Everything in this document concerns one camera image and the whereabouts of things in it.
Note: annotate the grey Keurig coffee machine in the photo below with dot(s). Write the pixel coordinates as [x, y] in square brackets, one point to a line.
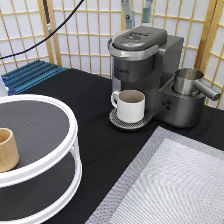
[146, 59]

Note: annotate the wooden cup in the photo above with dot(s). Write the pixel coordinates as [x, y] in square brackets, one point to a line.
[9, 155]

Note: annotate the grey woven placemat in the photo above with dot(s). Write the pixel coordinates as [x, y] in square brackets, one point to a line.
[172, 180]

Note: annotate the stainless steel milk frother cup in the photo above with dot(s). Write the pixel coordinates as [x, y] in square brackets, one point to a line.
[189, 80]

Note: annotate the white ceramic mug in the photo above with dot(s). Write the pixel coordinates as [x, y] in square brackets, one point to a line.
[130, 105]

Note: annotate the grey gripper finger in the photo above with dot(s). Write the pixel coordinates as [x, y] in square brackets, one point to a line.
[128, 13]
[147, 11]

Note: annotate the white two-tier round shelf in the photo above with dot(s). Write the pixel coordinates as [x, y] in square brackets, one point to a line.
[49, 170]

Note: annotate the blue ribbed metal rack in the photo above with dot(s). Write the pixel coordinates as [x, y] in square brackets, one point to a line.
[30, 75]

